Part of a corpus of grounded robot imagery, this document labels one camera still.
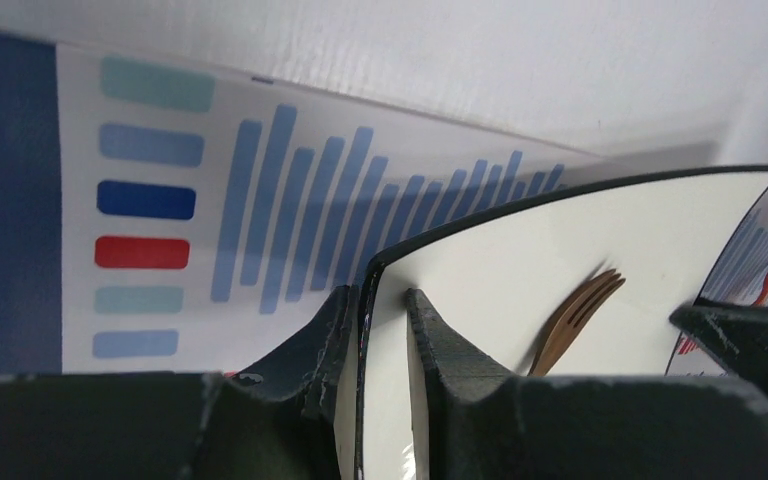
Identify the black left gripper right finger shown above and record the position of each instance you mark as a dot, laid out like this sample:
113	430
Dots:
473	418

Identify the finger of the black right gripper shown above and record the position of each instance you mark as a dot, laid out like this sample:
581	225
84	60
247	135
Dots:
735	337

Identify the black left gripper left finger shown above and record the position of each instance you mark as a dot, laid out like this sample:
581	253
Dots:
274	419

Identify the brown wooden fork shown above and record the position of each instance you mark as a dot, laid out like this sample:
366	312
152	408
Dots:
569	319

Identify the white square plate black rim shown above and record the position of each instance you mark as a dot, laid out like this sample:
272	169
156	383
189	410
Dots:
496	277

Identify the blue striped placemat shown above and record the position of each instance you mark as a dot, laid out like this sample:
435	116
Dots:
158	218

